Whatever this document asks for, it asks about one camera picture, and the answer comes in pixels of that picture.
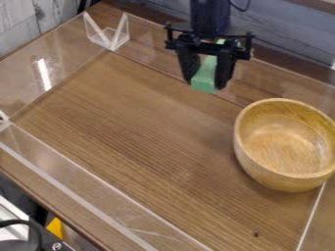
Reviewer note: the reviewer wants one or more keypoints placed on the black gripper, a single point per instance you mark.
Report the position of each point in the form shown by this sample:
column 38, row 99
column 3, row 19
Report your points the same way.
column 230, row 47

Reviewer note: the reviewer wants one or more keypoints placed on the green rectangular block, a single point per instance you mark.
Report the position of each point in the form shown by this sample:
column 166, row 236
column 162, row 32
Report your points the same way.
column 205, row 79

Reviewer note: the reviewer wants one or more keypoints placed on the brown wooden bowl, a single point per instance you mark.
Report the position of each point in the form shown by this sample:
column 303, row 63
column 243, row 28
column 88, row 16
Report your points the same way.
column 285, row 144

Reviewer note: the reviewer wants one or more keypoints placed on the clear acrylic front wall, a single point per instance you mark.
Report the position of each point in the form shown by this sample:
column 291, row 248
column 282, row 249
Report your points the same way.
column 95, row 208

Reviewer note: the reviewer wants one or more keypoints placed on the clear acrylic corner bracket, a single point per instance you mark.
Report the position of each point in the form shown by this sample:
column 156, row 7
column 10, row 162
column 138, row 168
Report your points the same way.
column 110, row 38

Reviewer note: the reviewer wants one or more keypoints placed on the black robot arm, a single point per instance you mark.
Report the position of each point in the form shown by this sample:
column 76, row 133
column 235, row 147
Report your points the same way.
column 210, row 17

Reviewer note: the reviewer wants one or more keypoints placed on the yellow black label plate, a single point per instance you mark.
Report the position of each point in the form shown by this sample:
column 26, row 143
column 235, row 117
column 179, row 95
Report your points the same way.
column 55, row 228

